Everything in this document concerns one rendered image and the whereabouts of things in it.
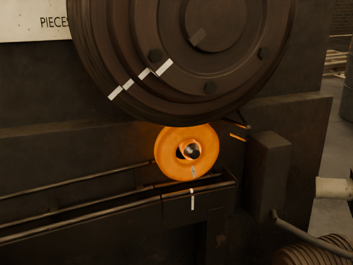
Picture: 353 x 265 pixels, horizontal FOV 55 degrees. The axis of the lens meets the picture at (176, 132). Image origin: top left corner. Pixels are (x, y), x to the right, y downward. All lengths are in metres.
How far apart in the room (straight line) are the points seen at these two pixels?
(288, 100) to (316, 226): 1.11
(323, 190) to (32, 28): 0.79
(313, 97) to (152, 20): 0.60
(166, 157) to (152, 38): 0.31
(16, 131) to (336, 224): 1.67
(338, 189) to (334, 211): 1.18
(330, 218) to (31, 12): 1.77
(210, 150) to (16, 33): 0.49
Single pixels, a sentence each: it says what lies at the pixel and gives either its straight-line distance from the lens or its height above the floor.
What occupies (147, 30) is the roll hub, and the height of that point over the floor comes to 1.10.
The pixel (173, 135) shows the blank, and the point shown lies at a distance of 0.77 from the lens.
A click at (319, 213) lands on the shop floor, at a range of 2.11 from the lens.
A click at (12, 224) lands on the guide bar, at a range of 0.87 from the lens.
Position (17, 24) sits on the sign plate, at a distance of 0.78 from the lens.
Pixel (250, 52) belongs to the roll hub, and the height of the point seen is 1.05.
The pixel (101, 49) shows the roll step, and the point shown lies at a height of 1.06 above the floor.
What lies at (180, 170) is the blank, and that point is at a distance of 0.81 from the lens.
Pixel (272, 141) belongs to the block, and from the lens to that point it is 0.91.
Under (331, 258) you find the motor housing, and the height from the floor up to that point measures 0.52.
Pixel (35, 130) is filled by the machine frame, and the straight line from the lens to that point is 0.81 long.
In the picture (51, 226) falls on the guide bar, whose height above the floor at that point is 0.69.
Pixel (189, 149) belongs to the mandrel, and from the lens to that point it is 0.77.
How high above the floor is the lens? 1.17
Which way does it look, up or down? 24 degrees down
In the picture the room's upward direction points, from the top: straight up
